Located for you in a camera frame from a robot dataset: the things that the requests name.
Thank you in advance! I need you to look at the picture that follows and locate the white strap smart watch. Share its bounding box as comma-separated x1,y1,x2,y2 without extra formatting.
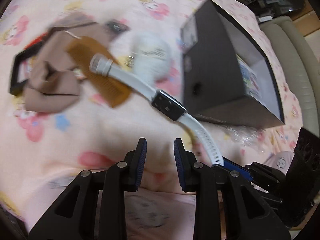
89,53,225,168

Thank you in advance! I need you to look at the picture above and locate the person's right hand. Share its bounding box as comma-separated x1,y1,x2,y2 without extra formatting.
263,151,294,174

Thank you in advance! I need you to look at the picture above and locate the crumpled clear plastic wrap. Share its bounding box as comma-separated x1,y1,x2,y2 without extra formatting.
197,114,266,147

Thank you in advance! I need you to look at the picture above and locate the cartoon print in plastic sleeve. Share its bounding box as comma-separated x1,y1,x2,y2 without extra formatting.
236,55,262,102

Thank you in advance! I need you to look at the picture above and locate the black cardboard storage box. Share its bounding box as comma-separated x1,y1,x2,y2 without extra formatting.
181,0,285,129

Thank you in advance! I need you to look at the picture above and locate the mauve fabric pouch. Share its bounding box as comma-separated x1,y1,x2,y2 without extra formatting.
23,12,131,113

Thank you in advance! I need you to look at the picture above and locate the white fluffy plush item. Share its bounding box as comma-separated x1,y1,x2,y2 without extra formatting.
132,32,171,86

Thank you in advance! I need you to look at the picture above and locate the grey green sofa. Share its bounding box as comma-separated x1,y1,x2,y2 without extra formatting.
260,16,319,135

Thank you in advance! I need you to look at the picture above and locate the brown wooden comb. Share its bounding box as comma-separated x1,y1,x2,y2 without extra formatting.
66,36,131,108

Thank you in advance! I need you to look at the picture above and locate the black framed card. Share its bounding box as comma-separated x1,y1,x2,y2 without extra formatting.
9,33,47,96

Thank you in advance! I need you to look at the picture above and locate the black round side table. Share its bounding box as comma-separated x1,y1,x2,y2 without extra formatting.
247,0,305,17

